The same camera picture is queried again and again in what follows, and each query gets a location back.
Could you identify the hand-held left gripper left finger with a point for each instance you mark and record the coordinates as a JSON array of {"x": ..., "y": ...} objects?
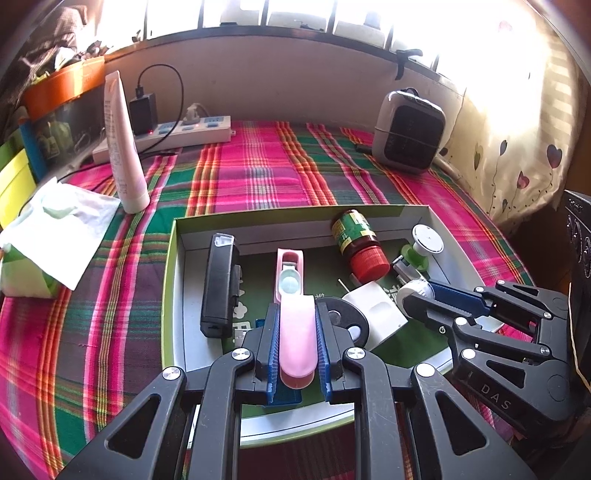
[{"x": 272, "y": 350}]

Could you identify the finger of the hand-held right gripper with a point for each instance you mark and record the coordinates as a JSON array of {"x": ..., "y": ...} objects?
[
  {"x": 457, "y": 297},
  {"x": 429, "y": 311}
]

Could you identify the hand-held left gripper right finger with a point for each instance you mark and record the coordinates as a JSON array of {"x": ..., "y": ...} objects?
[{"x": 323, "y": 350}]

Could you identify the small white round device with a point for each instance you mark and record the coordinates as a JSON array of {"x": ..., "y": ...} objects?
[{"x": 415, "y": 288}]

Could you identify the pink rounded strip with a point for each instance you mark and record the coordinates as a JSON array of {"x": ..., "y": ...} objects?
[{"x": 298, "y": 337}]

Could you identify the black round device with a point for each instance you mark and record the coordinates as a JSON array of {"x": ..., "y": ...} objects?
[{"x": 346, "y": 314}]

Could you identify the silver lighter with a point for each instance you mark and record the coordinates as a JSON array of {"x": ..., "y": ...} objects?
[{"x": 406, "y": 272}]

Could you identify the white charger adapter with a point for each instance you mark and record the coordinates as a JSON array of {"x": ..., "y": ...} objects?
[{"x": 374, "y": 314}]

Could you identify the green white round cap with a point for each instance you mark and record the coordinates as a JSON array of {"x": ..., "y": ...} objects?
[{"x": 427, "y": 237}]

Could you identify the green cardboard box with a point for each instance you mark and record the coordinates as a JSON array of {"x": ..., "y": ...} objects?
[{"x": 258, "y": 277}]

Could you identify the black rectangular device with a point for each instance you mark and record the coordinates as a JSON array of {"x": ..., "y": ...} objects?
[{"x": 219, "y": 286}]

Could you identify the brown bottle red cap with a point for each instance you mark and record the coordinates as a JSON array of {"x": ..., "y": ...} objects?
[{"x": 358, "y": 240}]

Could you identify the grey fan heater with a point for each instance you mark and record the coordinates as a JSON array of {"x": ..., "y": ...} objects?
[{"x": 411, "y": 134}]

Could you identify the cream heart print curtain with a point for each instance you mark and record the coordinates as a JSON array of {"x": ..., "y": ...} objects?
[{"x": 521, "y": 138}]

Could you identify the pink green plaid blanket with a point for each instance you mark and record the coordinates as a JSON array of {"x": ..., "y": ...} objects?
[{"x": 258, "y": 175}]

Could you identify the white power strip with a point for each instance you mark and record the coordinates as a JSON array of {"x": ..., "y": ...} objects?
[{"x": 203, "y": 131}]

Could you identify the white cosmetic tube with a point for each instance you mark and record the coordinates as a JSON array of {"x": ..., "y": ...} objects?
[{"x": 124, "y": 157}]

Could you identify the white tissue sheet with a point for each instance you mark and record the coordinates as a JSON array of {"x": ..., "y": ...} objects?
[{"x": 60, "y": 230}]

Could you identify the white plug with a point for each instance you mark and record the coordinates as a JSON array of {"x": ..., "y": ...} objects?
[{"x": 195, "y": 115}]

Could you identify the green tissue pack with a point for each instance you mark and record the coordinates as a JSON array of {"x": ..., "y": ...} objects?
[{"x": 23, "y": 277}]

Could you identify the black charger adapter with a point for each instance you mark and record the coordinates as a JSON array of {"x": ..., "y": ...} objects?
[{"x": 143, "y": 115}]

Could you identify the dark glossy box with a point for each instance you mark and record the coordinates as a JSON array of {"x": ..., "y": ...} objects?
[{"x": 69, "y": 129}]

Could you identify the yellow-green box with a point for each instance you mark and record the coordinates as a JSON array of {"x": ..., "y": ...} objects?
[{"x": 16, "y": 189}]

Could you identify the blue box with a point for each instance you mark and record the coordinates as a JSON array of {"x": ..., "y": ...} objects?
[{"x": 32, "y": 147}]

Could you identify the orange box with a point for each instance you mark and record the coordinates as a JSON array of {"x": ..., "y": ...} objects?
[{"x": 60, "y": 87}]

